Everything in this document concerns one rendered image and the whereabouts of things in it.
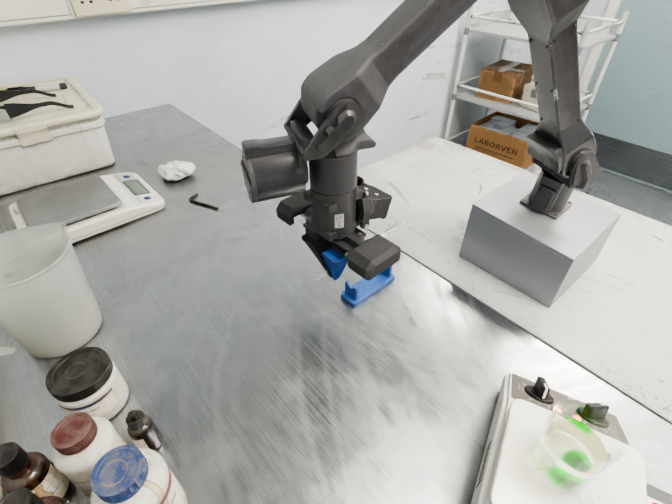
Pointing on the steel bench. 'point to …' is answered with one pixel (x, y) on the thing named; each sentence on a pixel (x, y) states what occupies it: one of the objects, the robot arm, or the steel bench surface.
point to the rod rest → (359, 292)
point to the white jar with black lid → (87, 383)
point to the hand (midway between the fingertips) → (334, 259)
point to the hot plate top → (527, 480)
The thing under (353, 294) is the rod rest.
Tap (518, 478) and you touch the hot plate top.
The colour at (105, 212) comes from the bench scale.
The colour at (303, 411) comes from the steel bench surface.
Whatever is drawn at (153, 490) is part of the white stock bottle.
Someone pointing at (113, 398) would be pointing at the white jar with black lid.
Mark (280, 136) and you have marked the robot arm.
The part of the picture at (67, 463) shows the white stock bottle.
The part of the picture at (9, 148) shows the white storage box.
